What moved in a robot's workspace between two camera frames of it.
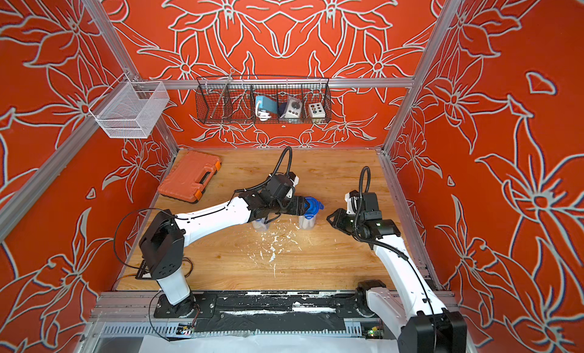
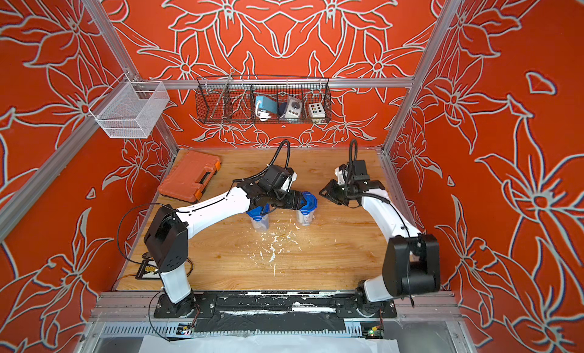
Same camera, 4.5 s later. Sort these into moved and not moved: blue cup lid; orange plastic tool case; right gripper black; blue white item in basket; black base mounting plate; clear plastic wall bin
Moved: blue cup lid; right gripper black
Not moved: blue white item in basket; orange plastic tool case; black base mounting plate; clear plastic wall bin
